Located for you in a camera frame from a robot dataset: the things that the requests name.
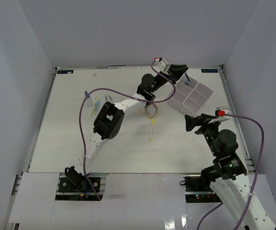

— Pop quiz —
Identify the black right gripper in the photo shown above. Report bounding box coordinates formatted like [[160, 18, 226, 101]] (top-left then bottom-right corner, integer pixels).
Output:
[[185, 114, 222, 157]]

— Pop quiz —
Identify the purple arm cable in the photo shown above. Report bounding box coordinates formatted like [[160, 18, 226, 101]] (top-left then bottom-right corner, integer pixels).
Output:
[[196, 114, 265, 230], [79, 59, 177, 201]]

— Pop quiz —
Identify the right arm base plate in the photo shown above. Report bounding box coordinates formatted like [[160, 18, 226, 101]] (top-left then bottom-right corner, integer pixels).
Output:
[[179, 176, 221, 203]]

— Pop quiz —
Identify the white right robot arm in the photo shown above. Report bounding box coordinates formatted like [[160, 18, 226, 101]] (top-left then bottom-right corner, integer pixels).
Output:
[[185, 110, 276, 230]]

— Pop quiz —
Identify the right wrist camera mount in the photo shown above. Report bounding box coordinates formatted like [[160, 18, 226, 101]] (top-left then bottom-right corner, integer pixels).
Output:
[[209, 106, 231, 124]]

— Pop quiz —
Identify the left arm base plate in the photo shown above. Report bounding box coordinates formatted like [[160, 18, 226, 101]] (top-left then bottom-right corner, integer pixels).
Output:
[[55, 177, 106, 201]]

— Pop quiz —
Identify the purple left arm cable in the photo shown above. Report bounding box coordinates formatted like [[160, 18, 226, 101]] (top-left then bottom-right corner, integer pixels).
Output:
[[79, 59, 177, 201]]

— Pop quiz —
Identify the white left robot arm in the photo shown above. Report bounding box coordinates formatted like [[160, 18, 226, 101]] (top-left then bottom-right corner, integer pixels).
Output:
[[65, 59, 188, 192]]

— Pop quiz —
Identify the white divided organizer box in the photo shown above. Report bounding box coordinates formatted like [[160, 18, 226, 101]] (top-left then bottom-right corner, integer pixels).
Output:
[[167, 74, 214, 117]]

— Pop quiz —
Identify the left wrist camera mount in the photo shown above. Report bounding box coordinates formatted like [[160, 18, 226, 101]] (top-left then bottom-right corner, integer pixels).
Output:
[[154, 57, 171, 73]]

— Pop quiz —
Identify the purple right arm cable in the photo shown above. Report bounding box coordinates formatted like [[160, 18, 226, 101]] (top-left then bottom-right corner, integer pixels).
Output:
[[196, 114, 265, 230]]

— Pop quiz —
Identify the yellow tipped white pen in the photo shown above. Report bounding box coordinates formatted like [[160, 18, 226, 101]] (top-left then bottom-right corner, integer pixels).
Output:
[[149, 119, 155, 141]]

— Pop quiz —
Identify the blue capped small marker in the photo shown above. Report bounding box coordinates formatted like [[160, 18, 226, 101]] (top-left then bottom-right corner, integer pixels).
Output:
[[84, 91, 94, 108]]

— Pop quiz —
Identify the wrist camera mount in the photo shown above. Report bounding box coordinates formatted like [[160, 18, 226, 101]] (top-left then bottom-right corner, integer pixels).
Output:
[[154, 57, 171, 73], [209, 106, 231, 124]]

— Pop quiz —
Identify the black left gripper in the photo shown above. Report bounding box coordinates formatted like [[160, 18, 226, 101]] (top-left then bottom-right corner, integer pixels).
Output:
[[150, 65, 188, 94]]

